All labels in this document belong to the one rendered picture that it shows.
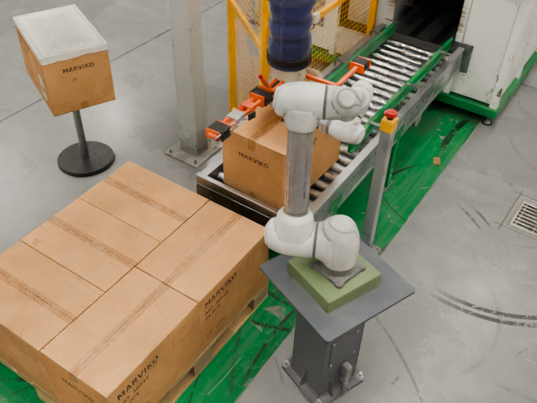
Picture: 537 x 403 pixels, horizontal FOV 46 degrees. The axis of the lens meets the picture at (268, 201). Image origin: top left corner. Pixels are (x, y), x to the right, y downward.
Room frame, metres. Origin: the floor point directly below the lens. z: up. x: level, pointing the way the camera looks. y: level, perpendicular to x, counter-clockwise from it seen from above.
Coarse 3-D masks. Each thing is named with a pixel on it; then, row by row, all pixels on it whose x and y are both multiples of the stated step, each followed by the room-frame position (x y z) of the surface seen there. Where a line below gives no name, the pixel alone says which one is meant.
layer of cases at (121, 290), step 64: (128, 192) 2.62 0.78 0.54; (192, 192) 2.63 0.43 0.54; (0, 256) 2.11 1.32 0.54; (64, 256) 2.12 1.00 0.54; (128, 256) 2.14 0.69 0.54; (192, 256) 2.15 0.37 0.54; (256, 256) 2.26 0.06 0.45; (0, 320) 1.72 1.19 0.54; (64, 320) 1.73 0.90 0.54; (128, 320) 1.75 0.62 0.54; (192, 320) 1.81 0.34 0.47; (64, 384) 1.51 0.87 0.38; (128, 384) 1.45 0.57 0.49
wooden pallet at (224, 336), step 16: (256, 304) 2.26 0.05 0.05; (240, 320) 2.16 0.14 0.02; (224, 336) 2.05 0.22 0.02; (208, 352) 1.89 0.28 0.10; (192, 368) 1.80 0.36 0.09; (32, 384) 1.66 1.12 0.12; (176, 384) 1.68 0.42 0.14; (48, 400) 1.61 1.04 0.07; (160, 400) 1.59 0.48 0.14; (176, 400) 1.67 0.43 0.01
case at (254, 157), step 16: (256, 112) 2.84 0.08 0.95; (272, 112) 2.85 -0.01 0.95; (240, 128) 2.69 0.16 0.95; (256, 128) 2.70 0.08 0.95; (272, 128) 2.70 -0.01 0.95; (224, 144) 2.69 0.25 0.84; (240, 144) 2.63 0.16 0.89; (256, 144) 2.57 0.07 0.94; (272, 144) 2.56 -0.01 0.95; (320, 144) 2.77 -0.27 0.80; (336, 144) 2.93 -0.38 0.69; (224, 160) 2.69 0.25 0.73; (240, 160) 2.63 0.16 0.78; (256, 160) 2.57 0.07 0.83; (272, 160) 2.51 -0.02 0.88; (320, 160) 2.79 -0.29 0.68; (336, 160) 2.95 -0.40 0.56; (224, 176) 2.69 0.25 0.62; (240, 176) 2.63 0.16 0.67; (256, 176) 2.57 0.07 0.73; (272, 176) 2.51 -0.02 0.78; (320, 176) 2.80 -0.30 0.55; (256, 192) 2.57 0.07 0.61; (272, 192) 2.51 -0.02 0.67
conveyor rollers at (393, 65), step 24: (384, 48) 4.40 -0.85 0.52; (408, 48) 4.39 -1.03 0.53; (384, 72) 4.01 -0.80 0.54; (408, 72) 4.01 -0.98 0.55; (432, 72) 4.02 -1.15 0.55; (384, 96) 3.71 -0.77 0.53; (408, 96) 3.71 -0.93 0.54; (360, 144) 3.12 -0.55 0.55; (336, 168) 2.89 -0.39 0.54; (312, 192) 2.67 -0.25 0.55
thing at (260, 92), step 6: (252, 90) 2.63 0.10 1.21; (258, 90) 2.65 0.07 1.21; (264, 90) 2.65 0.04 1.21; (270, 90) 2.64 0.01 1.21; (252, 96) 2.61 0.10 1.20; (258, 96) 2.59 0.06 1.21; (264, 96) 2.60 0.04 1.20; (270, 96) 2.61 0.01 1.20; (264, 102) 2.57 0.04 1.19; (270, 102) 2.61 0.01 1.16
